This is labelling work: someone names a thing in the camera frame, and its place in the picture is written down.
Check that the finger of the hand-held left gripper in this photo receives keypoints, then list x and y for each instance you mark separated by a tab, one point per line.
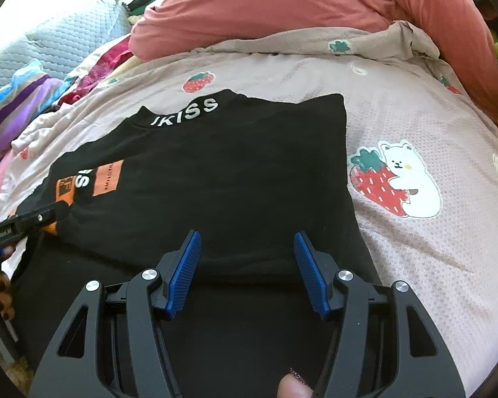
37	215

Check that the striped colourful pillow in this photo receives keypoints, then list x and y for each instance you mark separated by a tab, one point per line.
16	99

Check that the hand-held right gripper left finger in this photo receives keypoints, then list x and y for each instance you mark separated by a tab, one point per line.
186	273

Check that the cream cloth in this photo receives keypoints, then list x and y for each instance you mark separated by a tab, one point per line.
126	64

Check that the pile of folded clothes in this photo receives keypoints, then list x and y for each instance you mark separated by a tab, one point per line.
149	2

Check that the person's left hand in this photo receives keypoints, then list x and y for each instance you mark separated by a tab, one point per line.
2	294

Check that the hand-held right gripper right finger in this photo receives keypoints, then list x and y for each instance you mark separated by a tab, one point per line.
311	273

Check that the grey quilted pillow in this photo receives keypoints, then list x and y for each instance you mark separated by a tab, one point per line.
66	37

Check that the black printed t-shirt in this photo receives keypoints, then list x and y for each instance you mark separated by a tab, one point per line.
232	174

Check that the dark red velvet cloth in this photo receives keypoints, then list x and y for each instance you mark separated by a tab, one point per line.
103	66

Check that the strawberry bear print blanket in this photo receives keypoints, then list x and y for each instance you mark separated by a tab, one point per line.
419	257

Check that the salmon pink duvet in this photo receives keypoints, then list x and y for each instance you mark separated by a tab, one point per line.
274	8

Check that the person's right hand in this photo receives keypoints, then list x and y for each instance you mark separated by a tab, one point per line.
292	386

